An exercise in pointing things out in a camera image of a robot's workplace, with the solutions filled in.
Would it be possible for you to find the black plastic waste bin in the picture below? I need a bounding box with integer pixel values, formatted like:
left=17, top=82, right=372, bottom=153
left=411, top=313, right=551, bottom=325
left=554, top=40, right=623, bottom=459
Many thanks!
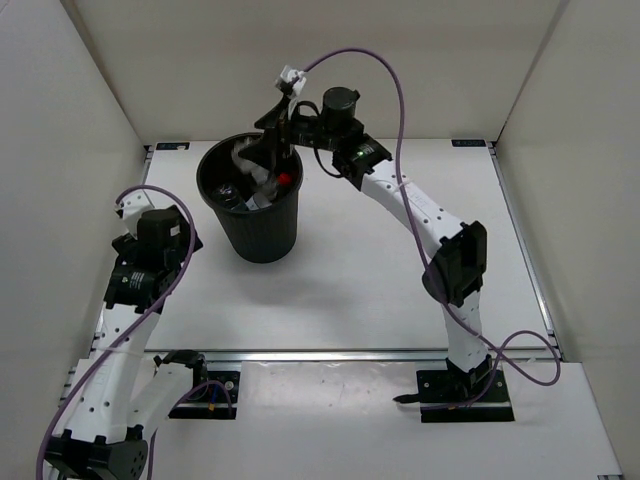
left=196, top=133, right=303, bottom=263

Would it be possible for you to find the small clear black-cap bottle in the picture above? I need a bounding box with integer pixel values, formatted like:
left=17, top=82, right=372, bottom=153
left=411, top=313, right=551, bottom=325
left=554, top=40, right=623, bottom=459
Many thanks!
left=231, top=138, right=279, bottom=201

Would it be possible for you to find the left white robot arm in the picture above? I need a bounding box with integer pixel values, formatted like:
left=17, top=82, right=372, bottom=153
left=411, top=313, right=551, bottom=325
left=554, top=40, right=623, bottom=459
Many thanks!
left=38, top=206, right=210, bottom=479

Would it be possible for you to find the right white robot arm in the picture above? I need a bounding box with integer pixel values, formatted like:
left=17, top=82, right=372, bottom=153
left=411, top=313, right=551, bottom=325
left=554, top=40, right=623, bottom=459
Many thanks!
left=240, top=87, right=491, bottom=400

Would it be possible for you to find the large clear green-label bottle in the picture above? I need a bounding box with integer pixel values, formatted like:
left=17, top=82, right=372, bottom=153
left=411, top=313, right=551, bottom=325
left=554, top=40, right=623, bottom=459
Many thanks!
left=217, top=190, right=251, bottom=212

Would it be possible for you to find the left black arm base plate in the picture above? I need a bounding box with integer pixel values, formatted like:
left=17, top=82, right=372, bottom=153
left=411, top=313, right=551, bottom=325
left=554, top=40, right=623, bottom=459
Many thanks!
left=153, top=350, right=241, bottom=420

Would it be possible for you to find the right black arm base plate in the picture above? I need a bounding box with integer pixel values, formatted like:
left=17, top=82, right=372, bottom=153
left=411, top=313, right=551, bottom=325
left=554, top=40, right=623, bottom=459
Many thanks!
left=393, top=354, right=515, bottom=423

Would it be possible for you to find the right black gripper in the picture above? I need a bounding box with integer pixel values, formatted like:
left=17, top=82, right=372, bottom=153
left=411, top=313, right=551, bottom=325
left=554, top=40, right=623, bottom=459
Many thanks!
left=243, top=95, right=344, bottom=170

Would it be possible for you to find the orange juice bottle fruit label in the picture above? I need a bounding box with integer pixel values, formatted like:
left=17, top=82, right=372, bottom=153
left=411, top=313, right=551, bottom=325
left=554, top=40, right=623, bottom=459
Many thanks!
left=211, top=183, right=243, bottom=209

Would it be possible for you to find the aluminium rail front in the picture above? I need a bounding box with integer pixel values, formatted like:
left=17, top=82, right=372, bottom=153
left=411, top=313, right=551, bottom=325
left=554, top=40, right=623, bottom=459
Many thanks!
left=137, top=348, right=474, bottom=364

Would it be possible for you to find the red-cap clear bottle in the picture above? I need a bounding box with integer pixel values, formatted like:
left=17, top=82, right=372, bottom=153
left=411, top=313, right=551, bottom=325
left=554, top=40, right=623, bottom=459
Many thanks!
left=245, top=171, right=293, bottom=211

